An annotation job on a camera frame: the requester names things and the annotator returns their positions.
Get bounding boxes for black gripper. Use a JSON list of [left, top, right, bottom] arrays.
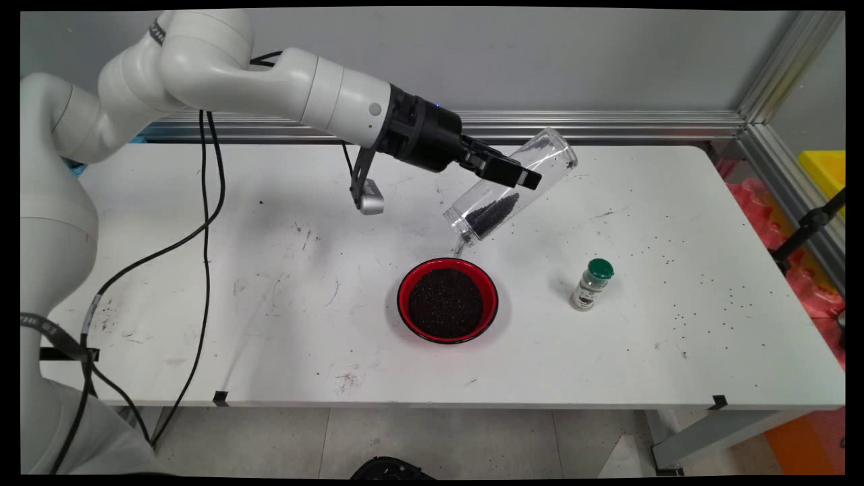
[[375, 84, 543, 191]]

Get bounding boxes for pink plastic bag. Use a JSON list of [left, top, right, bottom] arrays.
[[715, 159, 846, 369]]

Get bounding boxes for grey table leg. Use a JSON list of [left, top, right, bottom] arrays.
[[645, 408, 811, 475], [145, 407, 169, 446]]

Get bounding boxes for black camera cable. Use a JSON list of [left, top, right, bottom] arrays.
[[148, 51, 284, 446]]

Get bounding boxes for aluminium frame post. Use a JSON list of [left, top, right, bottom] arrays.
[[736, 10, 846, 126]]

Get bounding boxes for red bowl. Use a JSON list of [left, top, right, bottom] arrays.
[[396, 257, 500, 345]]

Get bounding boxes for clear plastic jar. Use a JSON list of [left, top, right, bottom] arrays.
[[443, 127, 578, 245]]

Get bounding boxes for green capped spice bottle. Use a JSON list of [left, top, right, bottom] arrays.
[[570, 258, 615, 312]]

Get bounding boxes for short aluminium frame rail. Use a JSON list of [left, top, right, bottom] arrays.
[[739, 124, 846, 292]]

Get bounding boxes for black seeds heap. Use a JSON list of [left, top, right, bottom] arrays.
[[407, 267, 484, 340]]

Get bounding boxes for long aluminium frame rail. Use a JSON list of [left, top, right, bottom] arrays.
[[138, 110, 750, 146]]

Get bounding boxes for yellow foam block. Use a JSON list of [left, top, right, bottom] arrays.
[[799, 150, 846, 217]]

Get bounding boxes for black stand pole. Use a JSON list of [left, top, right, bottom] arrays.
[[769, 189, 846, 274]]

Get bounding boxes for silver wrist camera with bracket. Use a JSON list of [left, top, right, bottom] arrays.
[[349, 145, 385, 217]]

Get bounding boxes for black round floor object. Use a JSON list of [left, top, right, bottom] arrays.
[[350, 457, 436, 480]]

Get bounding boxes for orange foam floor mat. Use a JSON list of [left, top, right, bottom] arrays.
[[763, 408, 846, 475]]

